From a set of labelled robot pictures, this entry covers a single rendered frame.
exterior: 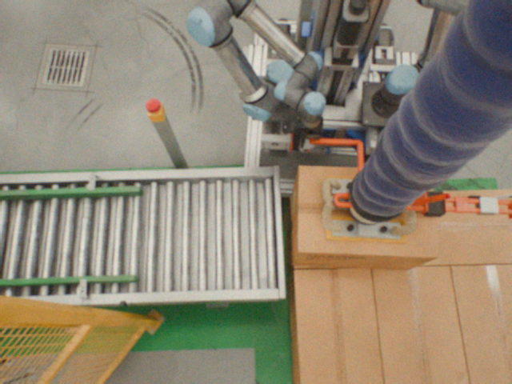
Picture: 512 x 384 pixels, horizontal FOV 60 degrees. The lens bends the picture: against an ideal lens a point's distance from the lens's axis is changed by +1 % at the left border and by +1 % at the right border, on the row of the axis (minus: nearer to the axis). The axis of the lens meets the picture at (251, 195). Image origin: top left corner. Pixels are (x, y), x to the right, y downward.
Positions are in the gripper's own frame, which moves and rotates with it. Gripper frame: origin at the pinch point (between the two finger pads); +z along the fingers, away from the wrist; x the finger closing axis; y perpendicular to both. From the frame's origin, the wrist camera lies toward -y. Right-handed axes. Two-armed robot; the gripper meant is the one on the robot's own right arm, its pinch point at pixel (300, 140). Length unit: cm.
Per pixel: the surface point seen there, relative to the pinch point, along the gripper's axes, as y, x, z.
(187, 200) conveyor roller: -56, -14, 53
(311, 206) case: 6.6, -25.8, 13.4
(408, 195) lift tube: 30, -36, -42
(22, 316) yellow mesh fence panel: -79, -78, -53
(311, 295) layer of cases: 11, -61, 53
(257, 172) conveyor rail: -19, 2, 48
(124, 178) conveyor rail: -90, -4, 49
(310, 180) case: 6.2, -13.4, 13.4
